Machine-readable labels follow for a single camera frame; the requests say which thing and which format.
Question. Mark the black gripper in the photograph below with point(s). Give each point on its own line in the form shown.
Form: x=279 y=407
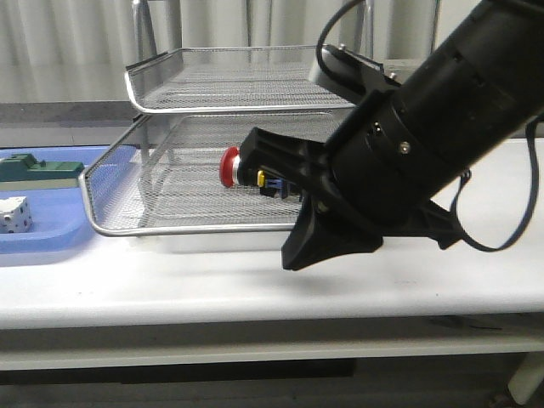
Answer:
x=370 y=180

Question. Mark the red emergency stop button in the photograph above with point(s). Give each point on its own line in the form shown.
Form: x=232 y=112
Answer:
x=269 y=184

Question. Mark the silver mesh tray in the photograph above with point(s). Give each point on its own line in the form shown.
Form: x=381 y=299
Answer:
x=161 y=176
x=213 y=80

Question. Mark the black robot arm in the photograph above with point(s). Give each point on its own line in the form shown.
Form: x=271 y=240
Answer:
x=480 y=85

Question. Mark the blue plastic tray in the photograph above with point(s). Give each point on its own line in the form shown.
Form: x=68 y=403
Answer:
x=59 y=221

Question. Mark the green terminal block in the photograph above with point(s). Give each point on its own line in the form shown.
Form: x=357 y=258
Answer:
x=26 y=167

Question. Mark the dark back counter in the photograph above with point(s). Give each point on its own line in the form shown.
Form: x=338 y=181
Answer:
x=63 y=105

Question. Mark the white metal valve block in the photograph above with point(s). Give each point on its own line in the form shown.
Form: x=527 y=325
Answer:
x=15 y=215

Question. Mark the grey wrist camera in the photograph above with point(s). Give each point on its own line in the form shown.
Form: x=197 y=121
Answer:
x=349 y=75

